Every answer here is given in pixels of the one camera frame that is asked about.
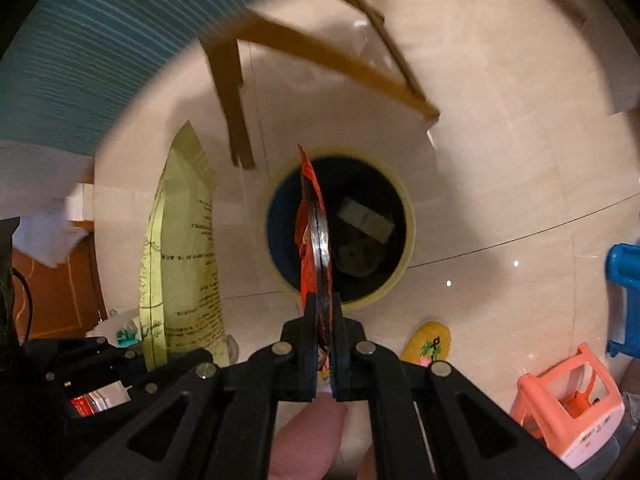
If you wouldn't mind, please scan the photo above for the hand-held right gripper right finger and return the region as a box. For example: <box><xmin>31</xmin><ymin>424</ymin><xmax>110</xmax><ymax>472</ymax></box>
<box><xmin>330</xmin><ymin>292</ymin><xmax>581</xmax><ymax>480</ymax></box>

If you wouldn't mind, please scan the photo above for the red and white packet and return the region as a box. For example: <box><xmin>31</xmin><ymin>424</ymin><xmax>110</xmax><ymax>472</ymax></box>
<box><xmin>69</xmin><ymin>381</ymin><xmax>132</xmax><ymax>418</ymax></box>

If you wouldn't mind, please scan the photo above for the blue plastic stool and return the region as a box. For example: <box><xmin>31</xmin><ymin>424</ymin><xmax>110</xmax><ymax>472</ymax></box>
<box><xmin>605</xmin><ymin>242</ymin><xmax>640</xmax><ymax>358</ymax></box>

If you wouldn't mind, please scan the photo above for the dark crumpled wrapper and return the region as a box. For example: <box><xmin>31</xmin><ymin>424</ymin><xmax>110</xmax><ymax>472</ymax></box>
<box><xmin>334</xmin><ymin>232</ymin><xmax>383</xmax><ymax>278</ymax></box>

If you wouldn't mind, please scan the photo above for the person's left leg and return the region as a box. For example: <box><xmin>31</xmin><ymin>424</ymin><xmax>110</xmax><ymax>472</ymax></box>
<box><xmin>270</xmin><ymin>400</ymin><xmax>348</xmax><ymax>480</ymax></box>

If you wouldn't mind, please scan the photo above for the yellow knitted slipper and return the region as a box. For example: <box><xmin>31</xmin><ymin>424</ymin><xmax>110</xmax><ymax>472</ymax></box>
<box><xmin>400</xmin><ymin>320</ymin><xmax>453</xmax><ymax>368</ymax></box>

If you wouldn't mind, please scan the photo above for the teal ribbed tablecloth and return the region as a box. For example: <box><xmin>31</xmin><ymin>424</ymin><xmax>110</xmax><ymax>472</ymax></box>
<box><xmin>0</xmin><ymin>0</ymin><xmax>331</xmax><ymax>158</ymax></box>

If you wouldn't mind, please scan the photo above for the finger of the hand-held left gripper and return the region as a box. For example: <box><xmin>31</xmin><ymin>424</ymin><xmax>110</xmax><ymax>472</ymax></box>
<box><xmin>25</xmin><ymin>337</ymin><xmax>151</xmax><ymax>386</ymax></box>
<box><xmin>65</xmin><ymin>380</ymin><xmax>166</xmax><ymax>428</ymax></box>

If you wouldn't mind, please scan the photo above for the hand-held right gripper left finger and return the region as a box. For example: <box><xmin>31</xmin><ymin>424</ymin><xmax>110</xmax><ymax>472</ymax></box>
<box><xmin>65</xmin><ymin>292</ymin><xmax>321</xmax><ymax>480</ymax></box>

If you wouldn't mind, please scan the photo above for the black cable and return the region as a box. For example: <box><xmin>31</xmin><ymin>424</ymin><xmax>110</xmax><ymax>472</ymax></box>
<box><xmin>11</xmin><ymin>267</ymin><xmax>35</xmax><ymax>336</ymax></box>

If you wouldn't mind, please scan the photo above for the dark blue yellow-rimmed trash bin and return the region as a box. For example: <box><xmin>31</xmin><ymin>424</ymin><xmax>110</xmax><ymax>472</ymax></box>
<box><xmin>256</xmin><ymin>147</ymin><xmax>417</xmax><ymax>311</ymax></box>

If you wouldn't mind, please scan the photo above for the pink plastic stool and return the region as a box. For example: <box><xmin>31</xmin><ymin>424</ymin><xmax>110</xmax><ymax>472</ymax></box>
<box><xmin>510</xmin><ymin>342</ymin><xmax>626</xmax><ymax>471</ymax></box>

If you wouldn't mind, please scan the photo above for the small teal white bottle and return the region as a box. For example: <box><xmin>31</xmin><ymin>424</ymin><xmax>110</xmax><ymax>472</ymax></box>
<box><xmin>115</xmin><ymin>317</ymin><xmax>143</xmax><ymax>348</ymax></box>

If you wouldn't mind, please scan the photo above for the white flat packet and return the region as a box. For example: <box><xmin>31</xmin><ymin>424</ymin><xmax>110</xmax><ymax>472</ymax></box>
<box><xmin>336</xmin><ymin>197</ymin><xmax>393</xmax><ymax>243</ymax></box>

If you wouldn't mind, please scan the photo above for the yellow-green printed sack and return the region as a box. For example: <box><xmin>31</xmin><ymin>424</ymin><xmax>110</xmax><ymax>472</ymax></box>
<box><xmin>139</xmin><ymin>120</ymin><xmax>231</xmax><ymax>371</ymax></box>

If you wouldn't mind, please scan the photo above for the red snack wrapper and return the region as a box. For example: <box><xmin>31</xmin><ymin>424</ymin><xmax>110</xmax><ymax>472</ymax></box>
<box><xmin>295</xmin><ymin>144</ymin><xmax>335</xmax><ymax>383</ymax></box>

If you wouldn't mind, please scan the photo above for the brown wooden cabinet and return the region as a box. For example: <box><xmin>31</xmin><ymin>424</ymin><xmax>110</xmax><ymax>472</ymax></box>
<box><xmin>10</xmin><ymin>220</ymin><xmax>108</xmax><ymax>341</ymax></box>

